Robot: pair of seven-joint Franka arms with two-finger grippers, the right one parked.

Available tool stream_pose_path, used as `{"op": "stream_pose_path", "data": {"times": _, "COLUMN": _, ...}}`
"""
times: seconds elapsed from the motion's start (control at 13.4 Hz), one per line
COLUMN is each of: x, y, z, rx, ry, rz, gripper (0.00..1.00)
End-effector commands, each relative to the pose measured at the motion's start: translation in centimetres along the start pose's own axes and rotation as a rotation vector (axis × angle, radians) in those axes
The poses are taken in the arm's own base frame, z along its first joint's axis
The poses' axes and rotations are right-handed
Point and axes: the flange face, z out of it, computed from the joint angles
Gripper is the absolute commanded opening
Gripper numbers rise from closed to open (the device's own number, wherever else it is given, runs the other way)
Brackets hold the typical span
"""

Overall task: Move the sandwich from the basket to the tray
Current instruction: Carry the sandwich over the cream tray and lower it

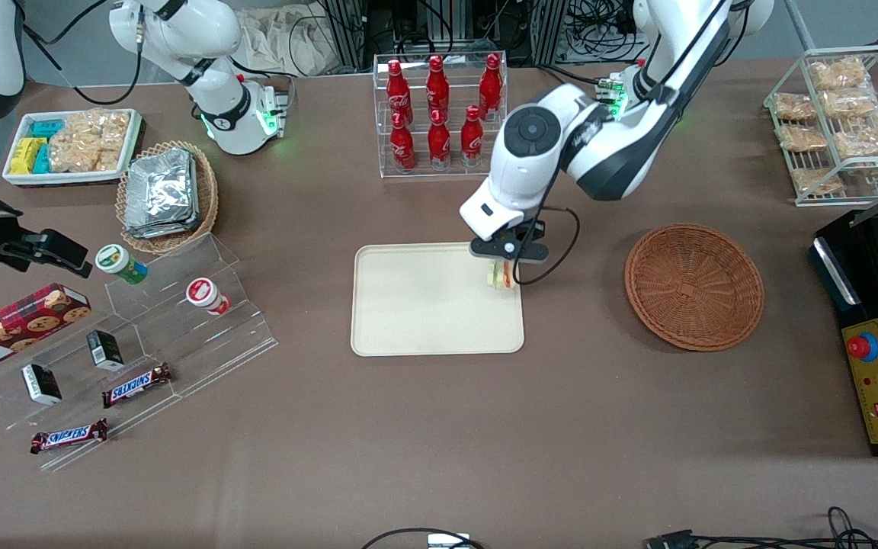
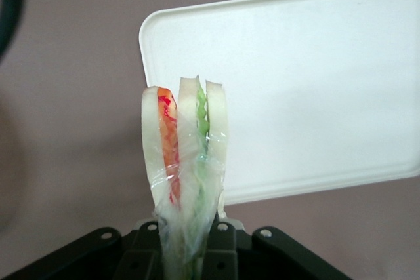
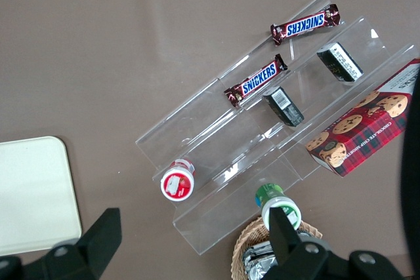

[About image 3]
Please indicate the red strawberry yogurt cup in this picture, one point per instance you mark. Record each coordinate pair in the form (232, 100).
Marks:
(177, 183)

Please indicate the green yogurt cup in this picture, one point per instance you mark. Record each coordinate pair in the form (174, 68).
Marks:
(272, 198)

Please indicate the small tan wicker basket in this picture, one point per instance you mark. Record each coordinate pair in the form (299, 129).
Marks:
(241, 247)

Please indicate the silver foil packet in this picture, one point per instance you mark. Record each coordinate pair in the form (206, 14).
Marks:
(260, 265)

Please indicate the small black box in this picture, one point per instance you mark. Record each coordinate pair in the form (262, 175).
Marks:
(341, 62)
(283, 106)

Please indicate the red tartan cookie box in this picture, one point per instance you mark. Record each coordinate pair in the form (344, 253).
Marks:
(364, 129)

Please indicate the white plastic tray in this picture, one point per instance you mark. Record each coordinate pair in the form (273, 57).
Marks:
(36, 191)

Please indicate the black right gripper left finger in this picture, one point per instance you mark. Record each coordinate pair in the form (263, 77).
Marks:
(95, 244)

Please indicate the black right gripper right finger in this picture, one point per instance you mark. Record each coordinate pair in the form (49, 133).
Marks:
(285, 247)

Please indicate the clear acrylic display stand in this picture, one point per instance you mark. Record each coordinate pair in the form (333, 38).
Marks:
(210, 149)

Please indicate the Snickers chocolate bar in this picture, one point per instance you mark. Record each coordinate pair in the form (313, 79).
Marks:
(259, 81)
(305, 26)

